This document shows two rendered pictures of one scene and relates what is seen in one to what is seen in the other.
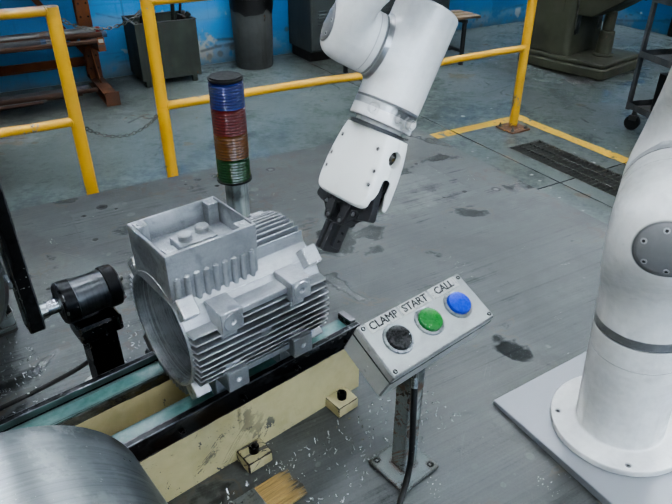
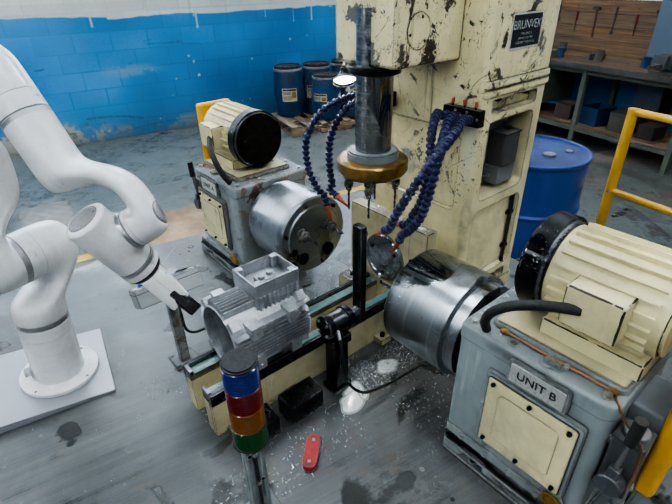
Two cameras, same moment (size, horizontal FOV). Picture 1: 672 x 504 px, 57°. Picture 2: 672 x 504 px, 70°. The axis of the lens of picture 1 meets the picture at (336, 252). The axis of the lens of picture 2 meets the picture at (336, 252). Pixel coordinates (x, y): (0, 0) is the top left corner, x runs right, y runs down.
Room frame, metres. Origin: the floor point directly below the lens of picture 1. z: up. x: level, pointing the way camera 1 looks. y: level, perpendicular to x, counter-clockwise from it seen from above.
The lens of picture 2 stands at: (1.59, 0.34, 1.74)
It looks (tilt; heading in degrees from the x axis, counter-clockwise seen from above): 31 degrees down; 180
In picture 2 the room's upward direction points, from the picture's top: 1 degrees counter-clockwise
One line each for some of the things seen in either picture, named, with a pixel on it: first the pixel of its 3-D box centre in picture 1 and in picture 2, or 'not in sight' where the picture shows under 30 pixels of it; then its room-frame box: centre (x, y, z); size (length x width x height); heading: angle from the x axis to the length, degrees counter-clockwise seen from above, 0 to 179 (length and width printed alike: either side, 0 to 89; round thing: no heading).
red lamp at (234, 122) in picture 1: (229, 119); (243, 393); (1.03, 0.19, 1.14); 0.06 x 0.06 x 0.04
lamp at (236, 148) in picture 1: (231, 143); (246, 412); (1.03, 0.19, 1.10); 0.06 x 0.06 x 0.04
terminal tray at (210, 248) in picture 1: (194, 249); (266, 281); (0.65, 0.17, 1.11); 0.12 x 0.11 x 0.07; 130
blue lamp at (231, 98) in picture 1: (226, 93); (240, 373); (1.03, 0.19, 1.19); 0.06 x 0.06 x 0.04
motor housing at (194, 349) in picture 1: (229, 299); (256, 319); (0.67, 0.14, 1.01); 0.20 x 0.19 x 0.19; 130
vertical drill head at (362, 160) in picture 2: not in sight; (373, 118); (0.43, 0.44, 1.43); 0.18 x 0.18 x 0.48
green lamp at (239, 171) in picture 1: (233, 167); (249, 430); (1.03, 0.19, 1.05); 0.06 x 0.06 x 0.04
